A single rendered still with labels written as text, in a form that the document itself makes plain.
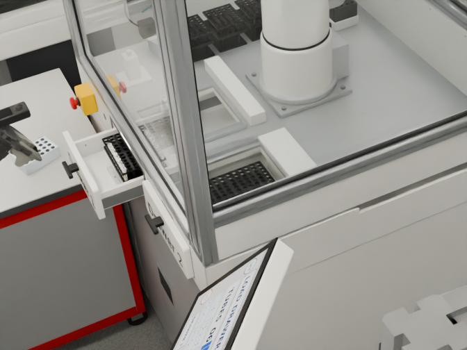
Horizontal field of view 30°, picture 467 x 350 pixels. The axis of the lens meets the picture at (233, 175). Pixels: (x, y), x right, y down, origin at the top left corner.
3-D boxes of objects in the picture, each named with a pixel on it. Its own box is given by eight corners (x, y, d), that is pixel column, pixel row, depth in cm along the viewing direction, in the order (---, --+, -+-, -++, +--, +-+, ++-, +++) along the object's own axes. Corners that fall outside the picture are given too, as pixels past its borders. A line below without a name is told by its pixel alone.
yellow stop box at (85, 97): (83, 117, 268) (78, 98, 263) (76, 105, 273) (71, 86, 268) (99, 112, 270) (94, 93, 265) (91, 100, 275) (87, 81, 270)
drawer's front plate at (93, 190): (100, 221, 236) (92, 191, 229) (69, 160, 257) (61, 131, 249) (105, 218, 237) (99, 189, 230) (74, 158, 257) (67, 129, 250)
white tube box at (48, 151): (27, 176, 262) (24, 166, 259) (12, 163, 267) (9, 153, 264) (61, 155, 268) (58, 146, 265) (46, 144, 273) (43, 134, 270)
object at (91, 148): (103, 210, 237) (99, 194, 233) (75, 157, 255) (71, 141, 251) (235, 162, 248) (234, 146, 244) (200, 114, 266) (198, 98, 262)
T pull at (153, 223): (154, 236, 219) (153, 232, 218) (144, 218, 224) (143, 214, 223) (168, 231, 220) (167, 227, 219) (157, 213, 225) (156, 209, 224)
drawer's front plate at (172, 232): (187, 280, 218) (183, 250, 210) (147, 210, 238) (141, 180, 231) (194, 278, 218) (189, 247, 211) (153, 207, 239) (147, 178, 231)
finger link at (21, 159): (29, 171, 232) (2, 153, 227) (44, 156, 232) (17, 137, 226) (30, 178, 230) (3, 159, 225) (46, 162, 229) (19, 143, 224)
